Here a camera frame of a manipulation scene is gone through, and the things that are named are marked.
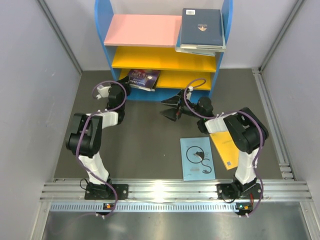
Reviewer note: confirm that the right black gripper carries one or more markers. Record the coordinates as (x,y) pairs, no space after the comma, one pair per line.
(175,101)

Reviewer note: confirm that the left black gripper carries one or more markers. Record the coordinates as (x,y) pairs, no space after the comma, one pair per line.
(125,82)

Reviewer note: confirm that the purple Robinson Crusoe book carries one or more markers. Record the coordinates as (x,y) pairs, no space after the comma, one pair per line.
(144,79)

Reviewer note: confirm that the light blue book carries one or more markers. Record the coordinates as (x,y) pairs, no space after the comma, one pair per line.
(197,159)

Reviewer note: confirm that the navy blue book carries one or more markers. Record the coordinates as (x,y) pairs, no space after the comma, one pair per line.
(201,27)

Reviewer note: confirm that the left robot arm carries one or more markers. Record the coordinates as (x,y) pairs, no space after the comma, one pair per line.
(84,136)

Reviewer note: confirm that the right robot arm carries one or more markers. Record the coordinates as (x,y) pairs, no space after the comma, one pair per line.
(244,130)

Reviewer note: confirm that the blue pink yellow bookshelf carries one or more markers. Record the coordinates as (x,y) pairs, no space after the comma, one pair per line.
(141,41)

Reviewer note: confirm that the yellow book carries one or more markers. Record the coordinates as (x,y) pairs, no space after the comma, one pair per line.
(226,148)

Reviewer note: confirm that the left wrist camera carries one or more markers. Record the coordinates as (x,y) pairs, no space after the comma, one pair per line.
(103,91)

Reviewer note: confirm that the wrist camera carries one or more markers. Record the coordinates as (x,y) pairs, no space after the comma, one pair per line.
(103,91)
(188,92)

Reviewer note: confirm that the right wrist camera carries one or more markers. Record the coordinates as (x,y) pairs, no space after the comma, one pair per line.
(188,92)

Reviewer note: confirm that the aluminium mounting rail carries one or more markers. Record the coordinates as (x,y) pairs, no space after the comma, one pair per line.
(169,196)

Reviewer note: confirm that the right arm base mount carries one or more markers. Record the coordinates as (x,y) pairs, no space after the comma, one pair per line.
(229,193)

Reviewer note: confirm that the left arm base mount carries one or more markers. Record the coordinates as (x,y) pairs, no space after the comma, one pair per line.
(103,192)

